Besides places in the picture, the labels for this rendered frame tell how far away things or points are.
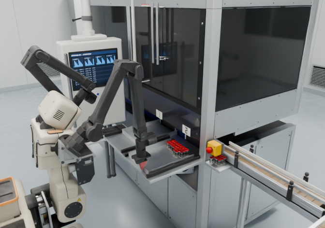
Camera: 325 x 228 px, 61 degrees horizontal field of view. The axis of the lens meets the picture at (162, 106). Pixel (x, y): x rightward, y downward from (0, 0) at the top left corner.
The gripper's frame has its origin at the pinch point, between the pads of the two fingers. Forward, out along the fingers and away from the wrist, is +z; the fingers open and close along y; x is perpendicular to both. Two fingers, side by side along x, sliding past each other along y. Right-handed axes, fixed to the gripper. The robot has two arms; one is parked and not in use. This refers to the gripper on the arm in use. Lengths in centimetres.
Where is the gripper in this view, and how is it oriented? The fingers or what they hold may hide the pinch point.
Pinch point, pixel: (141, 168)
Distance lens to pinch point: 170.0
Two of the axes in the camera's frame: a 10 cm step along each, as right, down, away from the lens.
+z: 0.2, 9.3, 3.6
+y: 8.3, -2.2, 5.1
